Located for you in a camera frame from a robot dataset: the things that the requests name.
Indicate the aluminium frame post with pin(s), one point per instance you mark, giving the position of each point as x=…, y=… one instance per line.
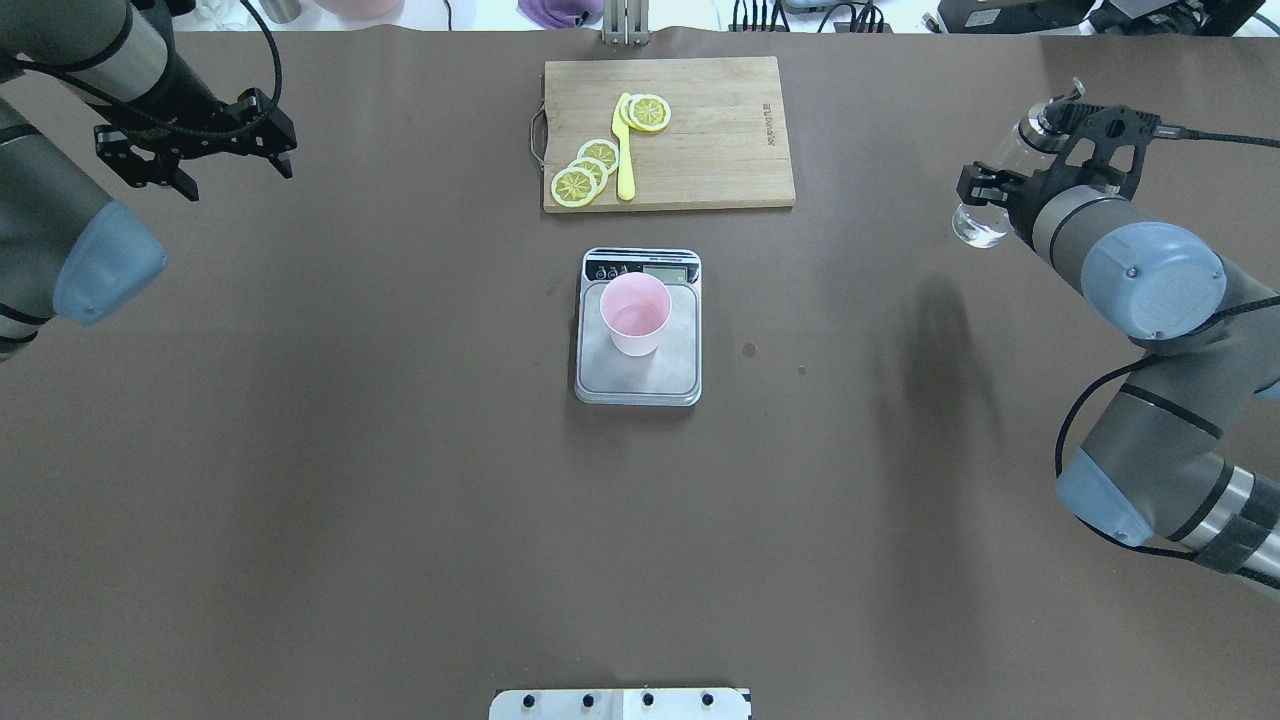
x=626, y=22

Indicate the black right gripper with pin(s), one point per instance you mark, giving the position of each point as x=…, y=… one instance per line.
x=1027, y=199

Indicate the steel tumbler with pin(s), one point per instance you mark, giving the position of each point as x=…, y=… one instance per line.
x=281, y=12

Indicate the pink plastic cup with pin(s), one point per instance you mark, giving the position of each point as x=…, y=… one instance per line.
x=635, y=308

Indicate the glass sauce bottle metal cap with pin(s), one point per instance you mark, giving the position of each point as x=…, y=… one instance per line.
x=982, y=219

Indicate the bamboo cutting board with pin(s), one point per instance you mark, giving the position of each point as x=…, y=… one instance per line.
x=726, y=146

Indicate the lemon slice near knife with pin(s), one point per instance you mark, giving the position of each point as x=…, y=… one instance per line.
x=603, y=150

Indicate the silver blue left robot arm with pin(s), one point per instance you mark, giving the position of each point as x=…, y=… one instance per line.
x=69, y=248

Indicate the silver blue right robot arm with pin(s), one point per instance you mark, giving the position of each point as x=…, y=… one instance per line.
x=1147, y=478

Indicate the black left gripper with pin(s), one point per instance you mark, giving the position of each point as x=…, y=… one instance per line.
x=187, y=98

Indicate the purple cloth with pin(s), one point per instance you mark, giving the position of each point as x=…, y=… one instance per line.
x=560, y=14

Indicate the lemon slice near handle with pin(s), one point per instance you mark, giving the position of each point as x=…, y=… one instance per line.
x=646, y=112

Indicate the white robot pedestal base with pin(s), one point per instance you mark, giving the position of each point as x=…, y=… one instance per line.
x=623, y=703

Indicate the lemon slice far end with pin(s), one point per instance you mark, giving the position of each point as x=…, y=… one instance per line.
x=573, y=187

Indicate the silver digital kitchen scale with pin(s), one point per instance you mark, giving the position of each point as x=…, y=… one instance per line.
x=670, y=376

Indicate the lemon slice middle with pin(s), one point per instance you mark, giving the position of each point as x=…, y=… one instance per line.
x=596, y=168

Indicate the yellow plastic knife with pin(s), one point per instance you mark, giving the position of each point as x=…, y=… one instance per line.
x=625, y=180

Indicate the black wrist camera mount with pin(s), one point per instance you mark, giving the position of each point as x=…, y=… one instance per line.
x=266, y=132

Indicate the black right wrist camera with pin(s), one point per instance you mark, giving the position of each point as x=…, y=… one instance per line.
x=1104, y=149

